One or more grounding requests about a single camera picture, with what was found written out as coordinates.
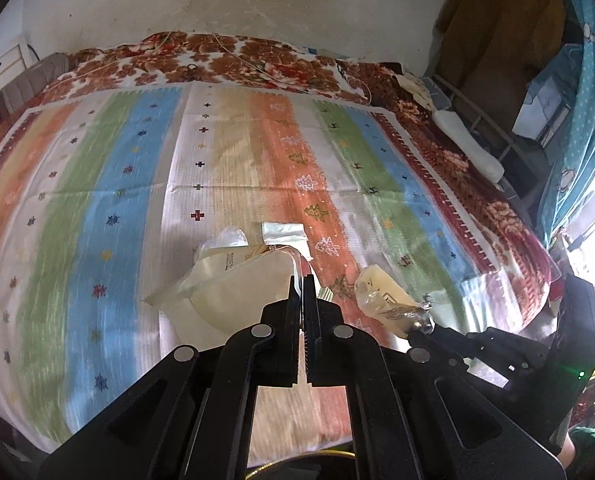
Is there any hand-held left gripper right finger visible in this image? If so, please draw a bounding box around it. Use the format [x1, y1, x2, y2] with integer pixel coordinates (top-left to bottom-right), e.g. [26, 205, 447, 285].
[306, 272, 568, 480]

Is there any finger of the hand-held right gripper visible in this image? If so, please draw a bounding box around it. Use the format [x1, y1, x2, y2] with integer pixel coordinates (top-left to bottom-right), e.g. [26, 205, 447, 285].
[406, 321, 479, 370]

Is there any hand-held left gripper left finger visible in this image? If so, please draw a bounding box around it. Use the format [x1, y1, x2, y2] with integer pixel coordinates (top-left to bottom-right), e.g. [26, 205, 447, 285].
[37, 275, 307, 480]

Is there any yellow plastic wrapper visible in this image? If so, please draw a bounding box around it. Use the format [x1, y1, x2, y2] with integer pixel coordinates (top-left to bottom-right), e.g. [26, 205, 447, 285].
[353, 264, 434, 340]

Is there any cream plastic bag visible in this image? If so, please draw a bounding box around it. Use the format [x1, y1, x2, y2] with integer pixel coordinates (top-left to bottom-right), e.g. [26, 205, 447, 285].
[142, 244, 314, 345]

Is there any dark round bin yellow rim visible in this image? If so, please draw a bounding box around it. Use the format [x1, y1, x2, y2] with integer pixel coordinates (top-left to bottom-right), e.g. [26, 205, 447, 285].
[246, 451, 354, 480]

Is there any person's right forearm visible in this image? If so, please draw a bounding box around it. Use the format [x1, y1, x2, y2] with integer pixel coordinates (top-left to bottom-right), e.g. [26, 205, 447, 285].
[557, 430, 581, 474]

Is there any small blue white packet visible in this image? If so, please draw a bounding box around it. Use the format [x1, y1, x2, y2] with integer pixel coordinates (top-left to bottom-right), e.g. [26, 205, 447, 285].
[260, 221, 312, 262]

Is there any clear plastic bag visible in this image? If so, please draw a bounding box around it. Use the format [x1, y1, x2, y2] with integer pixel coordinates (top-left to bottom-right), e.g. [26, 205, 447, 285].
[193, 226, 249, 263]

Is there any striped colourful blanket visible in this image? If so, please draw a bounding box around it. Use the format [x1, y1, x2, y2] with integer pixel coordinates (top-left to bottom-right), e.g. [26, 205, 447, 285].
[0, 84, 501, 457]

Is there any white pillow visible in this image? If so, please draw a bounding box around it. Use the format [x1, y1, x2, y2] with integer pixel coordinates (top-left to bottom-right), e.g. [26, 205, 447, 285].
[431, 108, 504, 184]

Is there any teal printed cloth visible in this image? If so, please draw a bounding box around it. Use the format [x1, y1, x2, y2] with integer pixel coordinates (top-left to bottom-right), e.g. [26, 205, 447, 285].
[536, 0, 595, 248]

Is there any pale blue plastic bag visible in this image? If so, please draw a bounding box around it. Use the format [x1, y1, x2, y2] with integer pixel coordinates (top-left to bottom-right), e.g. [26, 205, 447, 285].
[511, 44, 581, 147]

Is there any cream cloth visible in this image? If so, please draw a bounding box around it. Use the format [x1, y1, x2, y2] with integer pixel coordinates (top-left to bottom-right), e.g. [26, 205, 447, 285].
[401, 73, 436, 111]

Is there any brown coat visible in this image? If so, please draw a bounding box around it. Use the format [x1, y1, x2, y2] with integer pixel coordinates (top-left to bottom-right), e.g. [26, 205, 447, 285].
[433, 0, 567, 132]

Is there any grey folded cloth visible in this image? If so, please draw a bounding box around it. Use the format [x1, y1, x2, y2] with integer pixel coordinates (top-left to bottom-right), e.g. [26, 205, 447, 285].
[0, 51, 72, 115]

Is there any grey metal bed rail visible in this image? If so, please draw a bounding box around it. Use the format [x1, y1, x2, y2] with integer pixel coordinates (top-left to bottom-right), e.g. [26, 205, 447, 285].
[427, 74, 531, 162]

